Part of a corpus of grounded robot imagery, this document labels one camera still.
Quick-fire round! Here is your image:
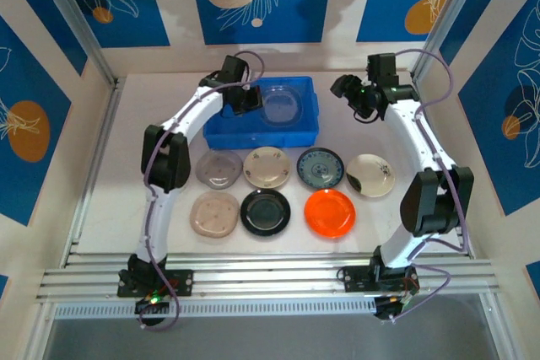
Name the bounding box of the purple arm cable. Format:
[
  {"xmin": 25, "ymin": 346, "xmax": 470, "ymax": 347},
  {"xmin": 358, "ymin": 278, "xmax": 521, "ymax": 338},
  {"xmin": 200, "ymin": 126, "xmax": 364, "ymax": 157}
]
[
  {"xmin": 391, "ymin": 48, "xmax": 474, "ymax": 322},
  {"xmin": 137, "ymin": 50, "xmax": 267, "ymax": 332}
]

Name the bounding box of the blue plastic bin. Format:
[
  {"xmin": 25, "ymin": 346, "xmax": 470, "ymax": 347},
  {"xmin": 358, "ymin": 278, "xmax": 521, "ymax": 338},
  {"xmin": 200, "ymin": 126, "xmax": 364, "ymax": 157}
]
[{"xmin": 202, "ymin": 76, "xmax": 320, "ymax": 149}]

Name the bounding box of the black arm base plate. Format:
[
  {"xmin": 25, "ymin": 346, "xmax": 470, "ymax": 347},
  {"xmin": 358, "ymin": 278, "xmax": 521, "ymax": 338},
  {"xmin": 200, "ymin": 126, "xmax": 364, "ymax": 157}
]
[
  {"xmin": 116, "ymin": 269, "xmax": 195, "ymax": 298},
  {"xmin": 341, "ymin": 265, "xmax": 420, "ymax": 293}
]

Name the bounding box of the aluminium mounting rail beam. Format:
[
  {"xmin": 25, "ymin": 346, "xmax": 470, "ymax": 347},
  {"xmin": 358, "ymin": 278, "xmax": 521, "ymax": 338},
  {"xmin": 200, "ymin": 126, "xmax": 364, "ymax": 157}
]
[{"xmin": 35, "ymin": 251, "xmax": 505, "ymax": 304}]

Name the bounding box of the aluminium side rail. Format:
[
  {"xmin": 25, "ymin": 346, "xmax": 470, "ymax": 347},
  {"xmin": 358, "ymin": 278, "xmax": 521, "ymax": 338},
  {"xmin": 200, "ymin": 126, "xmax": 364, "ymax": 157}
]
[{"xmin": 61, "ymin": 77, "xmax": 126, "ymax": 268}]

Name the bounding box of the white plate black brush mark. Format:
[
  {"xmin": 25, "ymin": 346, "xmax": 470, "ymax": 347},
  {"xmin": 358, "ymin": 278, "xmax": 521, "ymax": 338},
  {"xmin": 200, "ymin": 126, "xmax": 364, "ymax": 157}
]
[{"xmin": 345, "ymin": 153, "xmax": 397, "ymax": 199}]

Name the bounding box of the aluminium frame post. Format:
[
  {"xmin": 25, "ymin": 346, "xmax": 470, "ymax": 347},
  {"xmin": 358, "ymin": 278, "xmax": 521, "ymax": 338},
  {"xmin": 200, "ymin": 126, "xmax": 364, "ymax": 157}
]
[
  {"xmin": 409, "ymin": 0, "xmax": 494, "ymax": 83},
  {"xmin": 30, "ymin": 0, "xmax": 123, "ymax": 87}
]

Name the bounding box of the grey translucent square plate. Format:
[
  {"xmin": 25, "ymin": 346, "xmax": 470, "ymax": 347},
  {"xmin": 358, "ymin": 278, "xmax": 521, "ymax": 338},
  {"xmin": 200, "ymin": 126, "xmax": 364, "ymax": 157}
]
[{"xmin": 196, "ymin": 149, "xmax": 245, "ymax": 191}]

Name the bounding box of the cream floral round plate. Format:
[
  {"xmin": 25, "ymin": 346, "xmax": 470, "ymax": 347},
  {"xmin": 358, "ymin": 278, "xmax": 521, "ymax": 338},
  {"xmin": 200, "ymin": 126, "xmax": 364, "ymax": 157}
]
[{"xmin": 242, "ymin": 146, "xmax": 293, "ymax": 190}]

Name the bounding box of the grey metal panel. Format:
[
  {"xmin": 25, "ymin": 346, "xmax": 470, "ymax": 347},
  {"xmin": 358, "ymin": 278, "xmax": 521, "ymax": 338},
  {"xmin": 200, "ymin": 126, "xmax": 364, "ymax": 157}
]
[{"xmin": 41, "ymin": 316, "xmax": 501, "ymax": 360}]

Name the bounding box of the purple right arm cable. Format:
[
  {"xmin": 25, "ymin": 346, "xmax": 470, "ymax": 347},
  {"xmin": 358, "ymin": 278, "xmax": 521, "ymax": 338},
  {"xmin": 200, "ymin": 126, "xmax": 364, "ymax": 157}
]
[{"xmin": 391, "ymin": 48, "xmax": 474, "ymax": 322}]

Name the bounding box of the white slotted cable duct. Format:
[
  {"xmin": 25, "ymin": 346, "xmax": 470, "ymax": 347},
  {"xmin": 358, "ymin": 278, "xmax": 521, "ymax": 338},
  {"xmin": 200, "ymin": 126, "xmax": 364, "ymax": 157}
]
[{"xmin": 53, "ymin": 295, "xmax": 381, "ymax": 321}]

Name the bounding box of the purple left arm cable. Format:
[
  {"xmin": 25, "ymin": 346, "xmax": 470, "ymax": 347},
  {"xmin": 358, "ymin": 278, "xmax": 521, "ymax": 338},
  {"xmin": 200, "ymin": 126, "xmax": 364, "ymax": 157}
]
[{"xmin": 137, "ymin": 50, "xmax": 267, "ymax": 332}]

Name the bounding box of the aluminium frame leg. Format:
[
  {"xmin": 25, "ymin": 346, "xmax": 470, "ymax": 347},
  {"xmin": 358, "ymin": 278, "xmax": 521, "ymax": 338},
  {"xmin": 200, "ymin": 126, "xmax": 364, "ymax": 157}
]
[
  {"xmin": 478, "ymin": 292, "xmax": 511, "ymax": 360},
  {"xmin": 20, "ymin": 303, "xmax": 58, "ymax": 360}
]

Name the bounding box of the orange round plate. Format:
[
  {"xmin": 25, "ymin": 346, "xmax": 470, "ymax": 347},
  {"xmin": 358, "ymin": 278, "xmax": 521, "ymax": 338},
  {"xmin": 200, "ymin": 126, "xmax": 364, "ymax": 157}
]
[{"xmin": 303, "ymin": 189, "xmax": 358, "ymax": 239}]

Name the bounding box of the blue patterned round plate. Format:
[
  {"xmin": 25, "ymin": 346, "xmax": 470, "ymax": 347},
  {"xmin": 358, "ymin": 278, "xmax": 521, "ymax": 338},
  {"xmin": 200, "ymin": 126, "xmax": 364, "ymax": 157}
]
[{"xmin": 296, "ymin": 147, "xmax": 345, "ymax": 189}]

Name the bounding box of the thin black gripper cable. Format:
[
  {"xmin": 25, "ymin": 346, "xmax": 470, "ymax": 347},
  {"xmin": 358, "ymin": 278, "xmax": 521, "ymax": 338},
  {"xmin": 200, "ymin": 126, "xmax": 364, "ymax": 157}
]
[{"xmin": 353, "ymin": 109, "xmax": 379, "ymax": 124}]

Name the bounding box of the black round plate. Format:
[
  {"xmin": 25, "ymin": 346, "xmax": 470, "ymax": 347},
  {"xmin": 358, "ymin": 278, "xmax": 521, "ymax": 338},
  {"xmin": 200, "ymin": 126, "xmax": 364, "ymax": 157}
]
[{"xmin": 240, "ymin": 189, "xmax": 292, "ymax": 237}]

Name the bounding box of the pink translucent square plate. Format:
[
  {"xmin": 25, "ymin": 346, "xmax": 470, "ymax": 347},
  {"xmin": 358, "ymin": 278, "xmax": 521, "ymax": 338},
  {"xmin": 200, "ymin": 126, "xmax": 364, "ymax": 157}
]
[{"xmin": 189, "ymin": 190, "xmax": 240, "ymax": 238}]

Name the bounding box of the clear glass square plate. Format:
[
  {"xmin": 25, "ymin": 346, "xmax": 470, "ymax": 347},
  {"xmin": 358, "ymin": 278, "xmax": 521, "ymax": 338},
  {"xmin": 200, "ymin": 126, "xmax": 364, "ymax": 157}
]
[{"xmin": 260, "ymin": 84, "xmax": 305, "ymax": 128}]

